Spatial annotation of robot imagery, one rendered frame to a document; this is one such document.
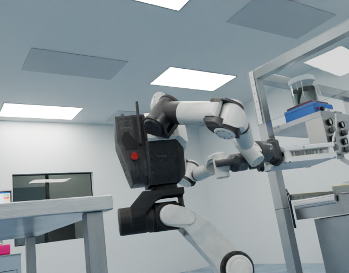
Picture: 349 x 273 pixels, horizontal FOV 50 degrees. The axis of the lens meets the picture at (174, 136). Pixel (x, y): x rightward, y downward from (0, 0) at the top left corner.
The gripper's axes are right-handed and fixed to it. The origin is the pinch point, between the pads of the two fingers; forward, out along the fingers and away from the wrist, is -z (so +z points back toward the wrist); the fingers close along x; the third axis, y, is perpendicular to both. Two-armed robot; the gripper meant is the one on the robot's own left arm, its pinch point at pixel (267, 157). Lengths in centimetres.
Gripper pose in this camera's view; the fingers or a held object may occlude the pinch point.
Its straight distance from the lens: 187.5
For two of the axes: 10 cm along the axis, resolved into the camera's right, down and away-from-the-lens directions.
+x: 1.6, 9.6, -2.4
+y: 0.4, -2.5, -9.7
